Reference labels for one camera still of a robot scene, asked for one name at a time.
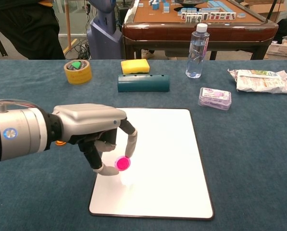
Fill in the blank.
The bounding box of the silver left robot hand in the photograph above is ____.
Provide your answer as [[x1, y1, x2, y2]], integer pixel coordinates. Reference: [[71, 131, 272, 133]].
[[47, 103, 138, 177]]

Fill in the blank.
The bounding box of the pink round magnet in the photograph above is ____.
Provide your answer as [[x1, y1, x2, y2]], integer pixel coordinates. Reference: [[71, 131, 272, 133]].
[[114, 155, 131, 172]]

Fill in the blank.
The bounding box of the yellow tape roll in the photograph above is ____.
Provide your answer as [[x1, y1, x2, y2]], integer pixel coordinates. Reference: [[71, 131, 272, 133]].
[[63, 59, 93, 85]]

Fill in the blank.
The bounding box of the teal holder with holes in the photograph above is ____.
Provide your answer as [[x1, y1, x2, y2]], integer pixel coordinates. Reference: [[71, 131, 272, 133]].
[[117, 74, 171, 93]]

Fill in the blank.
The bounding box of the yellow sponge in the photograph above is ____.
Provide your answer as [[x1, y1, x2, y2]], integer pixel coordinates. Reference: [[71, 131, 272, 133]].
[[120, 59, 150, 75]]

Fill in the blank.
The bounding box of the blue grey machine base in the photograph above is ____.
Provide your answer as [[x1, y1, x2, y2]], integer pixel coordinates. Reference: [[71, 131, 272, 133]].
[[87, 0, 123, 60]]

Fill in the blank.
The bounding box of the beige shoe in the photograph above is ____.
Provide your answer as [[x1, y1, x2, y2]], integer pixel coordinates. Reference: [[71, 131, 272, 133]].
[[142, 49, 155, 60]]

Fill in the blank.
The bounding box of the white magnetic board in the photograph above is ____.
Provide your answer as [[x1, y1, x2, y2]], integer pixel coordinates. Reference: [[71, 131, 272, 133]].
[[88, 108, 215, 221]]

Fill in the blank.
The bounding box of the wooden pole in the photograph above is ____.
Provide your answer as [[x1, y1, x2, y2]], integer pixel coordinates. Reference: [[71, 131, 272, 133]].
[[64, 0, 73, 51]]

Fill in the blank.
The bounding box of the blue felt table cover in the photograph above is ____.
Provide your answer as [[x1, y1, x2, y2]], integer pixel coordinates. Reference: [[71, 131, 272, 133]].
[[0, 59, 287, 231]]

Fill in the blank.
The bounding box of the person in black clothes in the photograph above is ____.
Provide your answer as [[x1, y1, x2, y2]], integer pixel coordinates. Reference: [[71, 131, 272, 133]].
[[0, 0, 66, 60]]

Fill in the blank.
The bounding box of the brown mahjong table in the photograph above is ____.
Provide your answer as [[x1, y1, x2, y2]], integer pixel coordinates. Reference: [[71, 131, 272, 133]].
[[121, 0, 279, 61]]

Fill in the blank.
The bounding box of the clear water bottle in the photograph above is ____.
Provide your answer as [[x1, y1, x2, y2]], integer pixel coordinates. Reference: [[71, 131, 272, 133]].
[[185, 23, 210, 79]]

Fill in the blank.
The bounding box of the purple clear plastic box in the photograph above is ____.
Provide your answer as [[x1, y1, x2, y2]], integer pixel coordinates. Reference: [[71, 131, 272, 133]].
[[198, 87, 232, 111]]

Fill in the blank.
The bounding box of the crumpled white snack bag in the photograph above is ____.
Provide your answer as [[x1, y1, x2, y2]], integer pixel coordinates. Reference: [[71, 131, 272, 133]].
[[227, 69, 287, 94]]

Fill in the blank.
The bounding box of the white plastic basket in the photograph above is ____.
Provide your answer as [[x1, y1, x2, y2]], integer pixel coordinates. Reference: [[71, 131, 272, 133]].
[[265, 43, 287, 58]]

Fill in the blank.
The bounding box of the cardboard box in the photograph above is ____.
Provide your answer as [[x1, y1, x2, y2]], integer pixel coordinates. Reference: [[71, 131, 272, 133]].
[[241, 0, 287, 14]]

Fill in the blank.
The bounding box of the black tripod stand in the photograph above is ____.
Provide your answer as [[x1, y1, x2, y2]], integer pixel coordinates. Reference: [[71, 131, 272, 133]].
[[269, 0, 278, 24]]

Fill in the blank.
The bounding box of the tangle of floor cables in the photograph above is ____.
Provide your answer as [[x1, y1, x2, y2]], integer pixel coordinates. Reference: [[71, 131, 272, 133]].
[[65, 38, 91, 60]]

